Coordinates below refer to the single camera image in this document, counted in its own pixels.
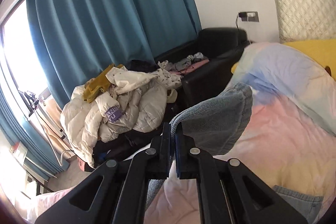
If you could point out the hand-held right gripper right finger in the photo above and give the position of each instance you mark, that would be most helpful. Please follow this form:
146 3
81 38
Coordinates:
181 155

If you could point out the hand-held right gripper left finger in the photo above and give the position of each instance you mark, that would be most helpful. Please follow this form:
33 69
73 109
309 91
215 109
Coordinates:
164 150

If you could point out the blue denim jeans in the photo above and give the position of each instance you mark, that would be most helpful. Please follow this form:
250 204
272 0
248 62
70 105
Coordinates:
223 119

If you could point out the pile of light clothes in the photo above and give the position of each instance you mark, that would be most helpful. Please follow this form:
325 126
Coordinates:
183 65

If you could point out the black garment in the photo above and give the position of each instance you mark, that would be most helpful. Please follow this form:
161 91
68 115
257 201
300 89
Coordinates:
118 145

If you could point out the cream puffer jacket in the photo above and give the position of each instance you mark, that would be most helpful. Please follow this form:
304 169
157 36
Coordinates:
136 98

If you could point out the mustard yellow garment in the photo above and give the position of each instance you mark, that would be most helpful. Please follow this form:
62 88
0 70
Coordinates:
97 85

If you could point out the pastel patterned duvet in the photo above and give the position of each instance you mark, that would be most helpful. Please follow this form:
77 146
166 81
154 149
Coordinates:
275 134

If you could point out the black leather sofa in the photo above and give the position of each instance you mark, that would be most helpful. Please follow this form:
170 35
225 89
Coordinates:
218 40

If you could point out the garment steamer stand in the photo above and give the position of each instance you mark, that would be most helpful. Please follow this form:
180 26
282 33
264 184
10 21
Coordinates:
32 100

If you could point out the narrow teal curtain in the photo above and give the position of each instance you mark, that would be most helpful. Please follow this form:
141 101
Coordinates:
23 140

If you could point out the wide teal curtain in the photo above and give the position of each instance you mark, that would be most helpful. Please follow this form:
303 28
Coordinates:
105 8

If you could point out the yellow pillow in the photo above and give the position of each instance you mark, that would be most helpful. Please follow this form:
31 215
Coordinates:
309 52

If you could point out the window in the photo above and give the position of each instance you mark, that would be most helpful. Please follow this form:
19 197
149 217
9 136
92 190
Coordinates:
18 50

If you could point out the quilted cream headboard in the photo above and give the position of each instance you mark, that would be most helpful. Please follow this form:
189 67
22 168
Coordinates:
304 14

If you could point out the wall outlet with charger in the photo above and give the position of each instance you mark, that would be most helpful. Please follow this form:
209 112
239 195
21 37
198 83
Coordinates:
250 16

